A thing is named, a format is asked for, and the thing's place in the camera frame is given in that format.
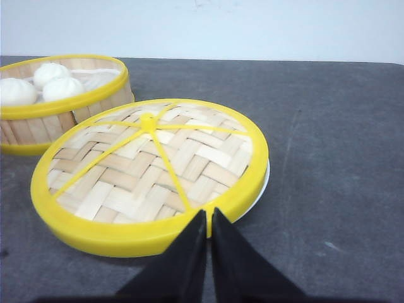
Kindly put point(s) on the white plate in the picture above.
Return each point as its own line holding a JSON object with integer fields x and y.
{"x": 262, "y": 192}

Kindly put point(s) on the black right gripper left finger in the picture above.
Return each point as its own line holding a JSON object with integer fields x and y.
{"x": 177, "y": 275}

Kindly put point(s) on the white steamed bun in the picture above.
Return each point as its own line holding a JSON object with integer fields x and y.
{"x": 15, "y": 91}
{"x": 61, "y": 88}
{"x": 49, "y": 71}

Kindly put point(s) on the yellow woven bamboo steamer lid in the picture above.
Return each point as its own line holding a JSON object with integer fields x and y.
{"x": 125, "y": 182}

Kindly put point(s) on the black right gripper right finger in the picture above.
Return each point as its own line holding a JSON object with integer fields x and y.
{"x": 241, "y": 274}

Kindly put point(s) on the bamboo steamer basket with buns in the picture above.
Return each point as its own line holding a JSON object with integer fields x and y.
{"x": 30, "y": 129}

